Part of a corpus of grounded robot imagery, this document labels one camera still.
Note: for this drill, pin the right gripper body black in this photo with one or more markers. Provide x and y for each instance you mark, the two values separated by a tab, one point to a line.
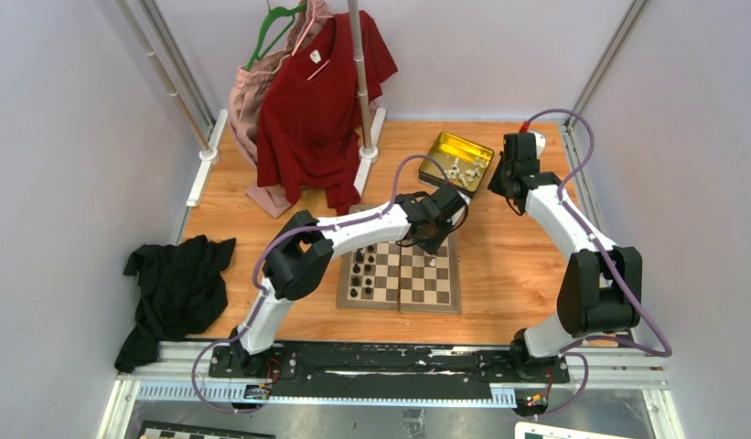
498	182

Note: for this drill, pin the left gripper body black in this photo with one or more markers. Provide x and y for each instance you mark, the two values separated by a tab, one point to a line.
434	240

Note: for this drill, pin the yellow metal tin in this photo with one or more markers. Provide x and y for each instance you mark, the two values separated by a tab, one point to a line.
444	150

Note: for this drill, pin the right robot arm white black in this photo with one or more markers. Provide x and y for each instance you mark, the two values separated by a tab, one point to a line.
601	279

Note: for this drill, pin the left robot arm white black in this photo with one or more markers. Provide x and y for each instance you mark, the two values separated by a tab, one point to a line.
294	263

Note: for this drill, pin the pile of white chess pieces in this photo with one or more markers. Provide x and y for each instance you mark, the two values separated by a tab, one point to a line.
466	174

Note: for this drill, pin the wooden chess board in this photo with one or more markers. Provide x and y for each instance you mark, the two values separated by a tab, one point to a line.
404	281

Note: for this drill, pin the black chess pieces row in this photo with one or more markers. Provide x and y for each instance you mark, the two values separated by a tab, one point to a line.
361	275

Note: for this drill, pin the white rack base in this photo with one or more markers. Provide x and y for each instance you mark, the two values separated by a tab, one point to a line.
369	151

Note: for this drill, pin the red t-shirt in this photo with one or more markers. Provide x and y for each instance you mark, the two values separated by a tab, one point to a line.
306	130

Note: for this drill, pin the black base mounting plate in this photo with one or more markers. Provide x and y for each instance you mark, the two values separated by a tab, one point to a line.
383	371

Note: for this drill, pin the pink garment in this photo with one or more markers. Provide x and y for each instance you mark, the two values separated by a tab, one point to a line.
252	83

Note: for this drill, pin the black cloth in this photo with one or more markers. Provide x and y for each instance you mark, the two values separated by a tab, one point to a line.
181	292

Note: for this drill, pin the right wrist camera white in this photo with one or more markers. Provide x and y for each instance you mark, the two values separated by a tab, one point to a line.
540	143

